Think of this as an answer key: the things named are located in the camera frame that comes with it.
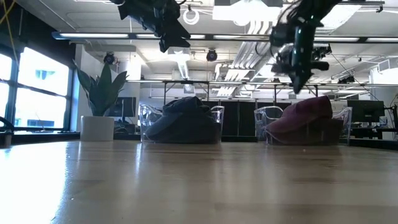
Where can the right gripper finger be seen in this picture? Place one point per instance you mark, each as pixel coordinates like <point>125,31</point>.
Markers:
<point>301,81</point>

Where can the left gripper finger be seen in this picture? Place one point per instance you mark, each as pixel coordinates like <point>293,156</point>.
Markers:
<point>178,32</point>
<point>168,44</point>

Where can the denim blue baseball cap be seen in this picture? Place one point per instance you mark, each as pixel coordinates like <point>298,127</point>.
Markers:
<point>186,130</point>

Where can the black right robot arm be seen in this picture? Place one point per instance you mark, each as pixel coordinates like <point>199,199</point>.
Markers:
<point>311,9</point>

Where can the clear plastic bin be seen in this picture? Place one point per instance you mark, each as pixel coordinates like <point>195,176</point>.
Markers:
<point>261,119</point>
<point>144,118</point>

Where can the long ceiling light bar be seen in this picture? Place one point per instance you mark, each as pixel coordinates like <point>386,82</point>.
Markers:
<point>93,35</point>

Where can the small black computer monitor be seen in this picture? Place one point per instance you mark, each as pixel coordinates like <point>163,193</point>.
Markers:
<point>126,107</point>

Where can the green snake plant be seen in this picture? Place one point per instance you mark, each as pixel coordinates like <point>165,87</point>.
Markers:
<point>102,90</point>

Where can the white cup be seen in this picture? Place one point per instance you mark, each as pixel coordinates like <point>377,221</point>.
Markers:
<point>97,129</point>

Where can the large bright window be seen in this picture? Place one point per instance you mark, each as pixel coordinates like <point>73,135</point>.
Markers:
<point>40,77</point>

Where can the black ceiling camera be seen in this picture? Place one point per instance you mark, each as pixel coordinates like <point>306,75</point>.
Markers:
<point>211,55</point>
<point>109,58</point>

